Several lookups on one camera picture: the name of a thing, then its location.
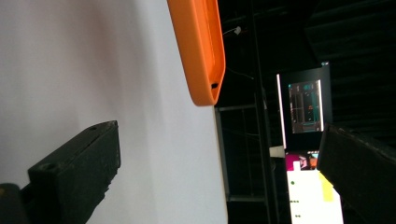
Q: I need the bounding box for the white cable plug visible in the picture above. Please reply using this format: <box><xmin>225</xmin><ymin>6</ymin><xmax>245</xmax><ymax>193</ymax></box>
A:
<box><xmin>222</xmin><ymin>25</ymin><xmax>243</xmax><ymax>36</ymax></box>

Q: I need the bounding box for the black monitor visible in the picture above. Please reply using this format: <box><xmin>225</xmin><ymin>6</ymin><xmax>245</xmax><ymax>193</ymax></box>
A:
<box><xmin>276</xmin><ymin>63</ymin><xmax>333</xmax><ymax>151</ymax></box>

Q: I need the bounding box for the orange phone case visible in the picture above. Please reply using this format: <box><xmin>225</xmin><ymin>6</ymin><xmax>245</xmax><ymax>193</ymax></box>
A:
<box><xmin>166</xmin><ymin>0</ymin><xmax>226</xmax><ymax>107</ymax></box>

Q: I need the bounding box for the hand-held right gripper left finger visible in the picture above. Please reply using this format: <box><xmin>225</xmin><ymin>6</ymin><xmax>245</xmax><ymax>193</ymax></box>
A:
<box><xmin>27</xmin><ymin>120</ymin><xmax>121</xmax><ymax>224</ymax></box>

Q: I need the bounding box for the dark curtain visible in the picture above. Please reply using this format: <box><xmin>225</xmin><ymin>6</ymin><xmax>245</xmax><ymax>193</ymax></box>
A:
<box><xmin>304</xmin><ymin>0</ymin><xmax>396</xmax><ymax>141</ymax></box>

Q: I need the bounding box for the grey metal shelf frame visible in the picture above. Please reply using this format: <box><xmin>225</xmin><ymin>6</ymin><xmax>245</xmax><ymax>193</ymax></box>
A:
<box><xmin>214</xmin><ymin>105</ymin><xmax>266</xmax><ymax>203</ymax></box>

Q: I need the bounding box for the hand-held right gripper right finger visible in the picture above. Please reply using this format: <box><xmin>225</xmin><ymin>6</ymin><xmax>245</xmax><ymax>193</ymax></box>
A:
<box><xmin>317</xmin><ymin>124</ymin><xmax>396</xmax><ymax>224</ymax></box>

